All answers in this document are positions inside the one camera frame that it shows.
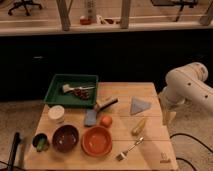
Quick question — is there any light blue towel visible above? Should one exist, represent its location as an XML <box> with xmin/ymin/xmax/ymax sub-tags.
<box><xmin>130</xmin><ymin>97</ymin><xmax>151</xmax><ymax>115</ymax></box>

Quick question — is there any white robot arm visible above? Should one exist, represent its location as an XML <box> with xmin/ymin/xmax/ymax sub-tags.
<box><xmin>158</xmin><ymin>62</ymin><xmax>213</xmax><ymax>125</ymax></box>

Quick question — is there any orange bowl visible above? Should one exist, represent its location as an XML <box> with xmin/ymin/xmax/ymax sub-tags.
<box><xmin>81</xmin><ymin>126</ymin><xmax>112</xmax><ymax>157</ymax></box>

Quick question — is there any purple bowl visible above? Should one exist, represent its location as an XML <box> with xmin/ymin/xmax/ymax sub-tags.
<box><xmin>52</xmin><ymin>125</ymin><xmax>79</xmax><ymax>153</ymax></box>

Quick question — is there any silver metal fork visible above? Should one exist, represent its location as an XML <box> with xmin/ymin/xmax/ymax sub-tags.
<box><xmin>116</xmin><ymin>137</ymin><xmax>144</xmax><ymax>161</ymax></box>

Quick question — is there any small orange fruit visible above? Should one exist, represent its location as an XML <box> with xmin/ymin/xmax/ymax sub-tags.
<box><xmin>100</xmin><ymin>116</ymin><xmax>112</xmax><ymax>128</ymax></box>

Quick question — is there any blue sponge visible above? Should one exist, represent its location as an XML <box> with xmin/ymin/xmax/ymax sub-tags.
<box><xmin>84</xmin><ymin>109</ymin><xmax>97</xmax><ymax>127</ymax></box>

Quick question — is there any dark red item in tray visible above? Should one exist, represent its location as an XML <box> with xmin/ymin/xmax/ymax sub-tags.
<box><xmin>73</xmin><ymin>89</ymin><xmax>89</xmax><ymax>100</ymax></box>

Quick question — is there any green plastic tray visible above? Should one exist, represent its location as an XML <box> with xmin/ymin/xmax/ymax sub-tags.
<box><xmin>44</xmin><ymin>74</ymin><xmax>98</xmax><ymax>108</ymax></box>

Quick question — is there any black office chair right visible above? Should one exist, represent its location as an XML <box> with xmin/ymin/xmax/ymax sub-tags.
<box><xmin>150</xmin><ymin>0</ymin><xmax>198</xmax><ymax>22</ymax></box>

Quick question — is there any black office chair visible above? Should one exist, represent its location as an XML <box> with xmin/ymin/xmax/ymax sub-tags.
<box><xmin>150</xmin><ymin>0</ymin><xmax>198</xmax><ymax>22</ymax></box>
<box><xmin>8</xmin><ymin>0</ymin><xmax>43</xmax><ymax>16</ymax></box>

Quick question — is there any white round container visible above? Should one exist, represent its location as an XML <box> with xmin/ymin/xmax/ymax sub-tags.
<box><xmin>48</xmin><ymin>105</ymin><xmax>65</xmax><ymax>123</ymax></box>

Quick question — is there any dark green cup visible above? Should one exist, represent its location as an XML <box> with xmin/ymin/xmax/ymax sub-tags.
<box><xmin>32</xmin><ymin>133</ymin><xmax>49</xmax><ymax>152</ymax></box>

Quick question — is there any red and white object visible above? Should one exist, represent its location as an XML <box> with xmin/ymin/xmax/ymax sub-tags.
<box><xmin>80</xmin><ymin>0</ymin><xmax>97</xmax><ymax>25</ymax></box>

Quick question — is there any black stand at left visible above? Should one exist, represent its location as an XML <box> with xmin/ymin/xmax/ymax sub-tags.
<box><xmin>0</xmin><ymin>132</ymin><xmax>26</xmax><ymax>171</ymax></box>

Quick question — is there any black office chair left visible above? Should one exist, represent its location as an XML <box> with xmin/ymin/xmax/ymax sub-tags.
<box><xmin>8</xmin><ymin>0</ymin><xmax>43</xmax><ymax>16</ymax></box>

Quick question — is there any black cable on floor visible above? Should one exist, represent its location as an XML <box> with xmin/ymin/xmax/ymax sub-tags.
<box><xmin>169</xmin><ymin>132</ymin><xmax>213</xmax><ymax>171</ymax></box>

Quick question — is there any white-handled utensil in tray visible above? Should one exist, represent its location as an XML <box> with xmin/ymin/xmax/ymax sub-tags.
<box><xmin>62</xmin><ymin>84</ymin><xmax>94</xmax><ymax>93</ymax></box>

